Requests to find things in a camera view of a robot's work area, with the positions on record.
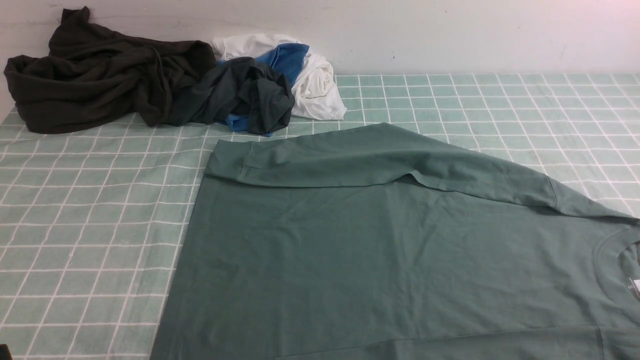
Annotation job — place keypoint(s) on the green long-sleeved shirt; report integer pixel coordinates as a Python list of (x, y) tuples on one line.
[(378, 243)]

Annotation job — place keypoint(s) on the white crumpled garment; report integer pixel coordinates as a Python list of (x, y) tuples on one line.
[(315, 90)]

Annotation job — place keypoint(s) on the dark teal crumpled garment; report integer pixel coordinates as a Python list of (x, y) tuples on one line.
[(211, 98)]

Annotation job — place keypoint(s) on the blue crumpled garment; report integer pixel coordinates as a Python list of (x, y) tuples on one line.
[(287, 60)]

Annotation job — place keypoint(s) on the green checkered tablecloth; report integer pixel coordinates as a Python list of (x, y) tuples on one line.
[(92, 222)]

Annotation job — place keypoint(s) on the dark brown crumpled garment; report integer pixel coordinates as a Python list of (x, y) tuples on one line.
[(93, 75)]

